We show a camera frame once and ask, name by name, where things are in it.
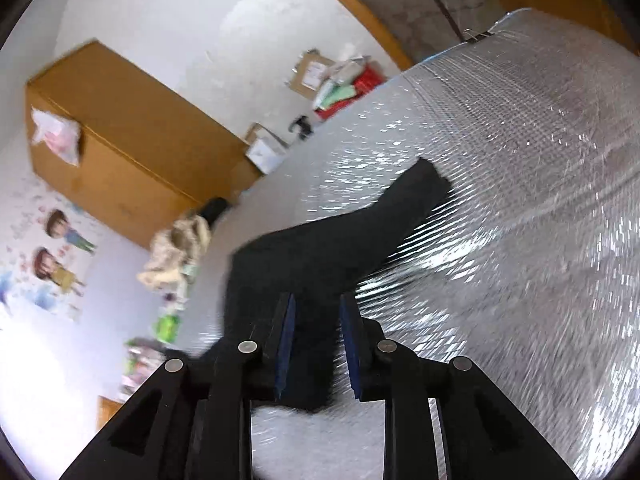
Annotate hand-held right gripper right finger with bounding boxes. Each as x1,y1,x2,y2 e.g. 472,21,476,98
339,292,578,480

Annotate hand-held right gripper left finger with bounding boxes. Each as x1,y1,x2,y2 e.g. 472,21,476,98
60,292,297,480

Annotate black pants with silver embroidery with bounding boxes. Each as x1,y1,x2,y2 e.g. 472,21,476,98
200,157,453,413

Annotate green tissue pack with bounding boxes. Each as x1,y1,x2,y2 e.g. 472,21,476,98
152,312,183,343

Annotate pile of small packets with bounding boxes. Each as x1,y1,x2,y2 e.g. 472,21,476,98
120,337,168,396

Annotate beige floral fleece blanket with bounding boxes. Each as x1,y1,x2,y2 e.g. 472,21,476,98
136,212,213,291

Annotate black hat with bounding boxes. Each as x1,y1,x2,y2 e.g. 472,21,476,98
197,197,236,226

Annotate white cardboard box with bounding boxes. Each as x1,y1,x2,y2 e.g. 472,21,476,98
245,122,291,173

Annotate silver foil mat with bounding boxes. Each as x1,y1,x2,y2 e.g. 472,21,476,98
177,7,640,480

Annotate wooden wardrobe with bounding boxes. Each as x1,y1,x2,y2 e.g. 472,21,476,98
25,40,263,251

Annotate pale green bag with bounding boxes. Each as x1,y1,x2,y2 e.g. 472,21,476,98
317,82,358,111

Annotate red crate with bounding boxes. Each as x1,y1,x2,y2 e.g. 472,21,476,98
312,60,388,121

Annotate brown cardboard parcel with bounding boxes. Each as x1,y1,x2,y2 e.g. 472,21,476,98
285,50,336,101

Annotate pink plastic bag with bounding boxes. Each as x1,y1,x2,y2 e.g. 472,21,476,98
30,107,83,166

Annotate cartoon children wall sticker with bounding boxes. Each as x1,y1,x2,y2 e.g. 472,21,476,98
0,185,98,323

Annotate wooden door frame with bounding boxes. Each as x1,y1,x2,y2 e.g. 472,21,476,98
287,0,418,71

